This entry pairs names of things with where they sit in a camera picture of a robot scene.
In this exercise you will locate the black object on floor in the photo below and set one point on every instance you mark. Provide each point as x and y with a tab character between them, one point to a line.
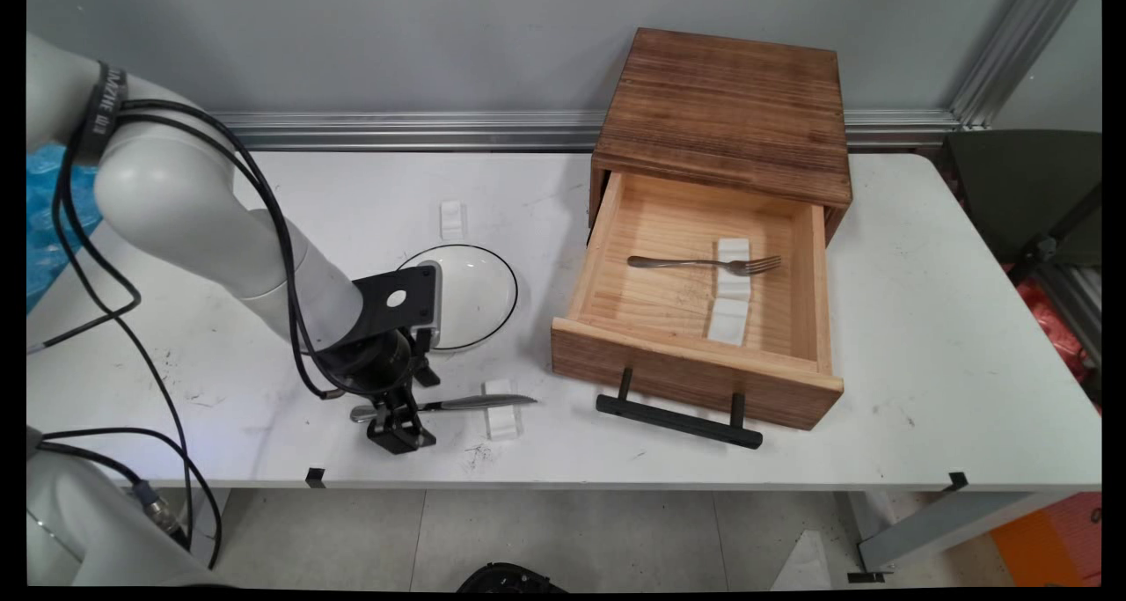
510	579

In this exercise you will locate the grey table leg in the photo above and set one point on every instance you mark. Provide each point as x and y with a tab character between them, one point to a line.
950	522

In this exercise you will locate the light wooden open drawer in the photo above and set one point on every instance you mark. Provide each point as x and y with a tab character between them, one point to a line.
651	293

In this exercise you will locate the white plate with black rim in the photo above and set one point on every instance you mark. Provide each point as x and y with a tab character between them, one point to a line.
475	293

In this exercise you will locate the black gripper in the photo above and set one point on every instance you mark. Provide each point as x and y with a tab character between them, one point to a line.
374	363

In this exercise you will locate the dark wooden drawer cabinet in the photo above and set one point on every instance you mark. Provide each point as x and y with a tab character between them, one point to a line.
721	99

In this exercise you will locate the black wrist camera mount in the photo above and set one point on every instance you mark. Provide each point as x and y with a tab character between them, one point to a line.
400	306

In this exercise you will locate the horizontal aluminium rail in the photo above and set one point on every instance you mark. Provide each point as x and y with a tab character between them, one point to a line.
396	130

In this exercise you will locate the blue plastic bag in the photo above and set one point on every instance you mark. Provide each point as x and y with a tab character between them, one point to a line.
44	231

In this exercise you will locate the silver metal knife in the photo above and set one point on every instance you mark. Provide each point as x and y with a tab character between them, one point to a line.
475	402

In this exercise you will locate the red bag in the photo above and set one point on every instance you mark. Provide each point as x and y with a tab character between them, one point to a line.
1056	328

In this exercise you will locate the black table edge clip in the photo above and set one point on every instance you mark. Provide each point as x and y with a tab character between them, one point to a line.
957	481
315	477

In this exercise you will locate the white cutlery rest block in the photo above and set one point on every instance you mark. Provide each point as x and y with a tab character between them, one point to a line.
728	321
502	423
450	216
734	286

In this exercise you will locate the orange box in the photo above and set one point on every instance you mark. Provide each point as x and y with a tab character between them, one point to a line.
1051	539

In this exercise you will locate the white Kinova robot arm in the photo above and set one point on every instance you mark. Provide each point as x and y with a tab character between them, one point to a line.
193	205

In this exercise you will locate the slanted aluminium post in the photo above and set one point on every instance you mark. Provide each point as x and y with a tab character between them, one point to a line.
1012	55

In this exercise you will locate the silver metal fork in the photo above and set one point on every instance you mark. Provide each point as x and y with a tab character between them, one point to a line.
677	262

